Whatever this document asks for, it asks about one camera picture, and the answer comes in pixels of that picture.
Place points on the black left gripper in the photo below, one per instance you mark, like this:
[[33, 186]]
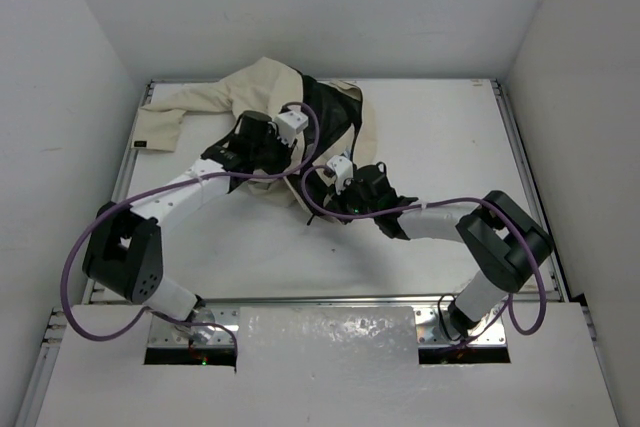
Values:
[[279, 148]]

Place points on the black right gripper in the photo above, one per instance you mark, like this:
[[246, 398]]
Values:
[[339, 199]]

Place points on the cream jacket with black lining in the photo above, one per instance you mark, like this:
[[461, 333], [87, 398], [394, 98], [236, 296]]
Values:
[[344, 124]]

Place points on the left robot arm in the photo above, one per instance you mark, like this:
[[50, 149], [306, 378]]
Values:
[[125, 251]]

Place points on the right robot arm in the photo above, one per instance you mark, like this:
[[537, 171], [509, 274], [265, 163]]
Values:
[[507, 245]]

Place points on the white foreground cover panel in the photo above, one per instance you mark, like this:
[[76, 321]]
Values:
[[296, 379]]

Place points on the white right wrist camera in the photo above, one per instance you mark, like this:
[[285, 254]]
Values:
[[342, 169]]

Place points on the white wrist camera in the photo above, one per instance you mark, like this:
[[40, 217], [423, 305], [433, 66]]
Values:
[[289, 125], [342, 169]]

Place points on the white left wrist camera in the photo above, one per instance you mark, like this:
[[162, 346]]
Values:
[[289, 125]]

